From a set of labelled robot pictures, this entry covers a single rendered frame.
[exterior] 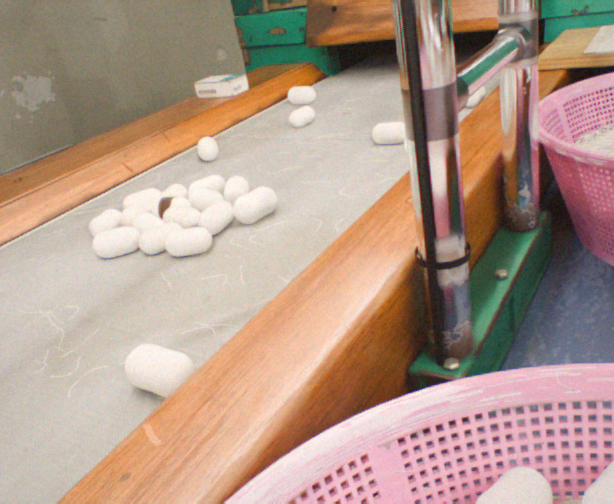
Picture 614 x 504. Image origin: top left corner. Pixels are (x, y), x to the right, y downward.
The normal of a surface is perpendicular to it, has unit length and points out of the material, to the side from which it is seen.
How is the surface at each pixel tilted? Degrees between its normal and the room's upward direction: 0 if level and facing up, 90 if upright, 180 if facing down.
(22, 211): 45
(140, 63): 90
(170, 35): 90
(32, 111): 90
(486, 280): 0
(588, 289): 0
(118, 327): 0
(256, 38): 90
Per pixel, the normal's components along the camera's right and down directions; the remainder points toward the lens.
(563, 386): -0.16, 0.22
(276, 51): -0.51, 0.44
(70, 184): 0.48, -0.55
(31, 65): 0.82, 0.12
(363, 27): -0.52, 0.09
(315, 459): 0.45, 0.06
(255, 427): -0.17, -0.88
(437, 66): 0.25, 0.40
